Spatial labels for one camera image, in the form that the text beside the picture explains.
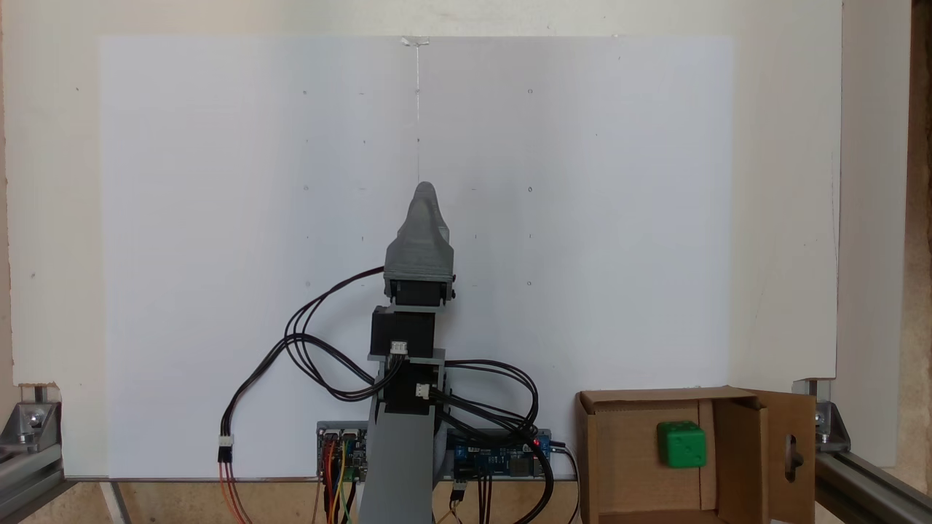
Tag open cardboard box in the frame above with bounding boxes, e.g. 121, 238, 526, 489
575, 386, 818, 524

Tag orange and red wires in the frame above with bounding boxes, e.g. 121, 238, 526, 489
218, 460, 253, 524

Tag grey ribbed fixed gripper jaw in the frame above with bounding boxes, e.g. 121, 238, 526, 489
396, 182, 452, 248

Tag green die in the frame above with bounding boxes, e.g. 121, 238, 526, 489
657, 420, 708, 469

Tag aluminium frame post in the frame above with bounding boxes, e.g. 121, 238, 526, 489
0, 437, 70, 524
814, 450, 932, 524

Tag large white paper sheet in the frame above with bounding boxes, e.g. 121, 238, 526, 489
98, 35, 732, 481

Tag coloured jumper wires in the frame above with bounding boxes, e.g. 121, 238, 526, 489
313, 435, 359, 524

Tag blue circuit board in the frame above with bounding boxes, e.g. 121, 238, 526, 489
446, 429, 553, 480

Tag metal corner bracket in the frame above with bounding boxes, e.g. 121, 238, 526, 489
794, 378, 851, 453
0, 384, 63, 448

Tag black gripper loop cable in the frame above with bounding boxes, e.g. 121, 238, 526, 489
283, 266, 387, 402

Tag black cable with white connector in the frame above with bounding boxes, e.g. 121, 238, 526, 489
217, 333, 401, 464

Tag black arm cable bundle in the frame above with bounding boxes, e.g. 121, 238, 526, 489
430, 357, 556, 524

